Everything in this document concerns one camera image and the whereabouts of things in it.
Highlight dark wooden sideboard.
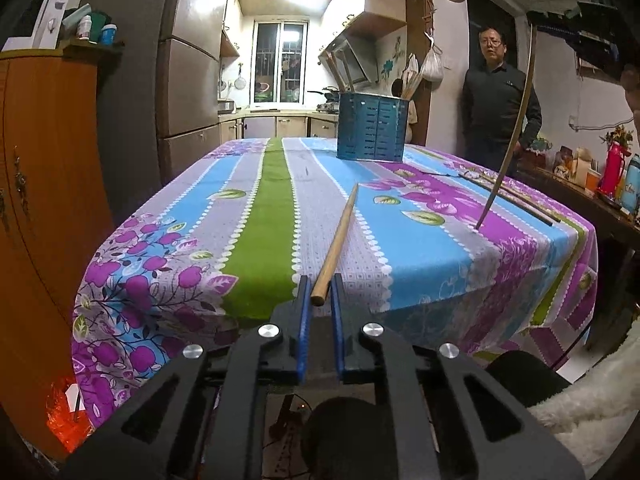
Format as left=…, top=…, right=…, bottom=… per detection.
left=515, top=160, right=640, bottom=281

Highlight white plastic bag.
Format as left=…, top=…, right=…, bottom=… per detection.
left=419, top=42, right=445, bottom=82

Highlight wooden upper kitchen cabinet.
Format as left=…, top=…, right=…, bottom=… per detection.
left=345, top=0, right=408, bottom=36

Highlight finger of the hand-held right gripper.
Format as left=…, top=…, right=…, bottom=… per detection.
left=527, top=9, right=581, bottom=24
left=537, top=22, right=588, bottom=43

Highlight cream jug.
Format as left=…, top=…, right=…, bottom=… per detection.
left=570, top=147, right=592, bottom=186

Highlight dried flower bunch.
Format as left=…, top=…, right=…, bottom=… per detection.
left=605, top=124, right=635, bottom=150

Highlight pale green box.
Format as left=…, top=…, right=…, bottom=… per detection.
left=62, top=2, right=93, bottom=26

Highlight cream upper kitchen cabinets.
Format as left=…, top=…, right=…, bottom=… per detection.
left=220, top=0, right=243, bottom=58

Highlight person's right hand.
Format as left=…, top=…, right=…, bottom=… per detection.
left=619, top=60, right=640, bottom=117

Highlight red thermos flask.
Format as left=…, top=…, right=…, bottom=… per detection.
left=597, top=140, right=632, bottom=198

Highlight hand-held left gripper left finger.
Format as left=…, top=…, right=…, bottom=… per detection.
left=62, top=275, right=312, bottom=480

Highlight steel range hood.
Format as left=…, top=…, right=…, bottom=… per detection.
left=317, top=35, right=378, bottom=86

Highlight row of wooden chopsticks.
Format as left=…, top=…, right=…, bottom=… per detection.
left=457, top=169, right=563, bottom=227

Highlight cream lower kitchen cabinets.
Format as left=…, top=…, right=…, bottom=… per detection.
left=217, top=110, right=341, bottom=141

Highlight dark cloth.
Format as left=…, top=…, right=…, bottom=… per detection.
left=300, top=397, right=433, bottom=480

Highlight person's white fluffy robe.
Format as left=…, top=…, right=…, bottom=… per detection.
left=527, top=317, right=640, bottom=478

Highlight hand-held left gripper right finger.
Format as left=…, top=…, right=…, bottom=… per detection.
left=331, top=274, right=586, bottom=480

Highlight grey refrigerator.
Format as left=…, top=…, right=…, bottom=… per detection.
left=82, top=0, right=235, bottom=188

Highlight floral striped tablecloth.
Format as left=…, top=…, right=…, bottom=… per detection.
left=71, top=137, right=598, bottom=428

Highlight white microwave oven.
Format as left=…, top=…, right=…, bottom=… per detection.
left=0, top=0, right=75, bottom=52

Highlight blue perforated utensil holder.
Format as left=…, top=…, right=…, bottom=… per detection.
left=336, top=91, right=412, bottom=162

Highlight orange wooden cabinet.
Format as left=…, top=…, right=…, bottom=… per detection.
left=0, top=42, right=126, bottom=461

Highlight light blue bottle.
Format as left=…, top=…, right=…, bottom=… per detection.
left=620, top=154, right=640, bottom=213

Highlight kitchen window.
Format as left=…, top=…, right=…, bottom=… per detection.
left=252, top=20, right=308, bottom=106

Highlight orange plastic bag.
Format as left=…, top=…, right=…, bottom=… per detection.
left=45, top=370, right=93, bottom=453

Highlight cream kitchen cabinets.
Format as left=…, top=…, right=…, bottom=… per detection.
left=217, top=110, right=341, bottom=141
left=220, top=0, right=243, bottom=58

